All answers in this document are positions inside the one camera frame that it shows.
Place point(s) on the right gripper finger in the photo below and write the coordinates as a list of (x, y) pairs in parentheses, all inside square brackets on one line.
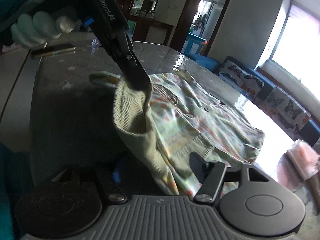
[(210, 175)]

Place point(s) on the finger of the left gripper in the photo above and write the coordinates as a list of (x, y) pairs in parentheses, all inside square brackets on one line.
[(120, 48)]

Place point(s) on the colourful patterned children's shirt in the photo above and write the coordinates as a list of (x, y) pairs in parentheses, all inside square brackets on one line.
[(175, 116)]

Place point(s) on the white gloved left hand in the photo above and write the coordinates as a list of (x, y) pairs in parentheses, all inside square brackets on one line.
[(32, 31)]

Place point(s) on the dark wooden cabinet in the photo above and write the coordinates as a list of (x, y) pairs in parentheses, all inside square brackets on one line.
[(143, 26)]

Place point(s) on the black pen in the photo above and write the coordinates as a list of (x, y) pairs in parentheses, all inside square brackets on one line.
[(53, 50)]

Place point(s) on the pink tissue pack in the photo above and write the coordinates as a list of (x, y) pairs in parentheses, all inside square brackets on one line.
[(304, 158)]

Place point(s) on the left butterfly cushion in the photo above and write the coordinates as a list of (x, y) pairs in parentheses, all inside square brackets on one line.
[(247, 84)]

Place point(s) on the butterfly cushion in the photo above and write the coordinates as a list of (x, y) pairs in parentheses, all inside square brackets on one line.
[(285, 111), (247, 84)]

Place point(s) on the right butterfly cushion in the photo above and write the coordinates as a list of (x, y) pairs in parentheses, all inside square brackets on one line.
[(285, 111)]

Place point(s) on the blue sofa bench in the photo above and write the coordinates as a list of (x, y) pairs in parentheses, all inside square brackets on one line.
[(309, 133)]

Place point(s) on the window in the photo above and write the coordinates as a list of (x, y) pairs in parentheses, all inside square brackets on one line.
[(297, 48)]

